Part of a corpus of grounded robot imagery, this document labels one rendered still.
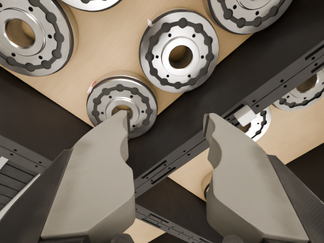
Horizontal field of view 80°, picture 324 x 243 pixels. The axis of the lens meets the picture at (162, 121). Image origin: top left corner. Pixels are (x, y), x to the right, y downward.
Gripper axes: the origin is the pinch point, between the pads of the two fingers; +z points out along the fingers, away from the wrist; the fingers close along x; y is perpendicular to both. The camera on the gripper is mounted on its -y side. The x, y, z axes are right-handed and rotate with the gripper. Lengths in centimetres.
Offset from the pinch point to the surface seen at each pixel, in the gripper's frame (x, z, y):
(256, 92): 9.8, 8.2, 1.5
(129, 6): -4.4, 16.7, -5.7
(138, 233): -5, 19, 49
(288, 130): 24.8, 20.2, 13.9
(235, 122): 8.4, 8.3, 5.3
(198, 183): 9.2, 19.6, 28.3
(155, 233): 0, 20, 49
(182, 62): 2.7, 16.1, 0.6
